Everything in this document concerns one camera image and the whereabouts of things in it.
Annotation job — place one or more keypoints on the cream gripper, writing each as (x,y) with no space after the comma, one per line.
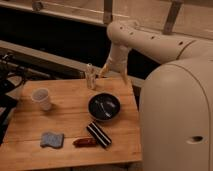
(116,61)

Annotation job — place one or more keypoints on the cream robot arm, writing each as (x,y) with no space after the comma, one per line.
(176,100)

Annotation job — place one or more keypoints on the black ceramic bowl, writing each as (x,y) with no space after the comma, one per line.
(104,106)

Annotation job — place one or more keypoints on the black white striped block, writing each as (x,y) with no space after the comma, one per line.
(99,135)

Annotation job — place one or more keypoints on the blue sponge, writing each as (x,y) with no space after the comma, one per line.
(49,139)

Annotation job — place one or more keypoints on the metal window railing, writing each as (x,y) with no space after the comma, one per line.
(194,17)

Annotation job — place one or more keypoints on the black equipment with cables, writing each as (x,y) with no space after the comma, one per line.
(10,80)

